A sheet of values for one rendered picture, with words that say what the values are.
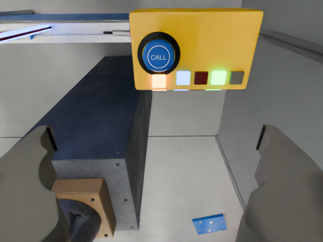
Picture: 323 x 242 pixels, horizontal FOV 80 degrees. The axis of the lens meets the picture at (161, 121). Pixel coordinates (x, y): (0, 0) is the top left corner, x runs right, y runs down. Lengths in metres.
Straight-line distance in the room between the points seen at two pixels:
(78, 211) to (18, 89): 1.39
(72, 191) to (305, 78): 0.74
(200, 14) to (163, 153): 1.58
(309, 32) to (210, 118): 0.99
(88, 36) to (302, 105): 0.66
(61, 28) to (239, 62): 0.39
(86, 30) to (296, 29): 0.66
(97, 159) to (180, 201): 1.88
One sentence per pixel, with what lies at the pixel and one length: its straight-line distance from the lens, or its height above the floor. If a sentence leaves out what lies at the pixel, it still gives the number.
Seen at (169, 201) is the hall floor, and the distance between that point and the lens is 2.28.
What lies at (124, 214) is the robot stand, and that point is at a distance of 0.63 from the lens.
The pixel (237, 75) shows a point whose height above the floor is 1.08.
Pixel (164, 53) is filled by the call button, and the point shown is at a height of 1.08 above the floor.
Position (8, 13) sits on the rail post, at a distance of 1.34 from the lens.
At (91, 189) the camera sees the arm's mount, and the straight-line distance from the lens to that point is 0.50.
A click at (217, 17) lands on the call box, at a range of 0.27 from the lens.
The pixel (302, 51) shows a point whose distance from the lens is 0.79.
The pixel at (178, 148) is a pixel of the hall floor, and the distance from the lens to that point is 1.74.
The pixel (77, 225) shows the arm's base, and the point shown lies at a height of 1.09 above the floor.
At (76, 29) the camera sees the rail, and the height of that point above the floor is 0.86.
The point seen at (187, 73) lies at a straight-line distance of 0.27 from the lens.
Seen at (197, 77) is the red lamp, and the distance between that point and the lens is 0.27.
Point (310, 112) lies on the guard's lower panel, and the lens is 0.74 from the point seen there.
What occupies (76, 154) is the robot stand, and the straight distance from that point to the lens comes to 0.51.
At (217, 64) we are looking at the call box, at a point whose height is 1.07.
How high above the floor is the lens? 1.33
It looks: 58 degrees down
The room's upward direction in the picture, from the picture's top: 180 degrees counter-clockwise
